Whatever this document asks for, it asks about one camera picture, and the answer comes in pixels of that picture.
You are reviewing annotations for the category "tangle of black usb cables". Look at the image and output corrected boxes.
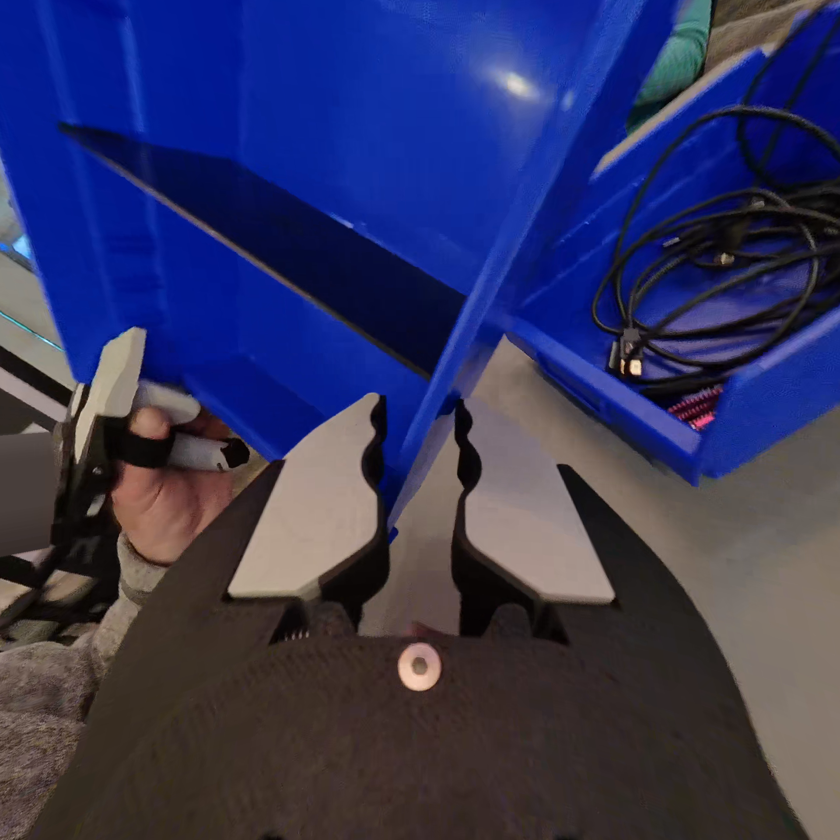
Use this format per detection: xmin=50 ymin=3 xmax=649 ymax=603
xmin=591 ymin=0 xmax=840 ymax=386

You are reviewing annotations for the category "blue bin with cables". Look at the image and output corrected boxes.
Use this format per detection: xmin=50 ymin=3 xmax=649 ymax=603
xmin=505 ymin=0 xmax=840 ymax=487

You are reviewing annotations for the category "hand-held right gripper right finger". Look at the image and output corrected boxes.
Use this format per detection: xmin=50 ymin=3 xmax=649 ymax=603
xmin=451 ymin=397 xmax=618 ymax=636

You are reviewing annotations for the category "teal cloth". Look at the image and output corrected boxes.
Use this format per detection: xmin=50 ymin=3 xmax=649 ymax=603
xmin=626 ymin=0 xmax=714 ymax=135

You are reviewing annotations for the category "pink ribbed part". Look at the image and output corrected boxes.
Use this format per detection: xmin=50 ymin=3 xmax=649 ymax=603
xmin=666 ymin=384 xmax=726 ymax=432

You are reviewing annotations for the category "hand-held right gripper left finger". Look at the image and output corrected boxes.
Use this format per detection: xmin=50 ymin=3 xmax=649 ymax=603
xmin=226 ymin=392 xmax=391 ymax=634

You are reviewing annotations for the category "person's left forearm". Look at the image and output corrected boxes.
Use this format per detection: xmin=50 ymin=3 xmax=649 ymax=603
xmin=0 ymin=532 xmax=173 ymax=840

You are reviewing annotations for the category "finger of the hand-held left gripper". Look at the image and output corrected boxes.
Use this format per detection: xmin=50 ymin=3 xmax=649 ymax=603
xmin=70 ymin=382 xmax=101 ymax=462
xmin=91 ymin=327 xmax=148 ymax=421

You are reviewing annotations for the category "black bin divider panel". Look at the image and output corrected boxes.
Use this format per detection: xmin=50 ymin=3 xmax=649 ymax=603
xmin=59 ymin=122 xmax=468 ymax=383

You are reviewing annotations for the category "person's left hand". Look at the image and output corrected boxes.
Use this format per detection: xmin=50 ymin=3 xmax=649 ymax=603
xmin=110 ymin=407 xmax=235 ymax=567

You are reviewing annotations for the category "blue bin with divider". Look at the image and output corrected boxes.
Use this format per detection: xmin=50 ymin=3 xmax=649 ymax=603
xmin=0 ymin=0 xmax=683 ymax=532

